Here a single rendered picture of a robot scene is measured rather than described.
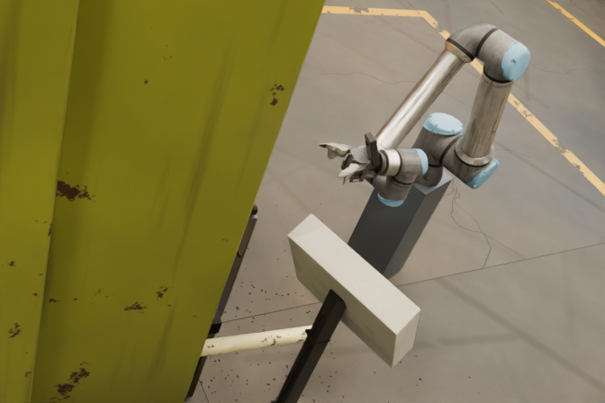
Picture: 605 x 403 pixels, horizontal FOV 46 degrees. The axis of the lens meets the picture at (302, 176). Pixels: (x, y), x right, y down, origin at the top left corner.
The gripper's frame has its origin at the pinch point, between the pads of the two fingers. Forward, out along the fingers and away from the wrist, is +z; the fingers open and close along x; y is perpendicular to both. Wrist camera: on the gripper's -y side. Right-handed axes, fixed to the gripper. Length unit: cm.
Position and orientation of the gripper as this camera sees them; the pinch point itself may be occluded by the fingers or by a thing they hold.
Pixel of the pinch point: (328, 158)
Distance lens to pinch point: 223.9
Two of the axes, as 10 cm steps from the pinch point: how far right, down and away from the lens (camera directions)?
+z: -8.9, 0.2, -4.6
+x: -3.5, -6.7, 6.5
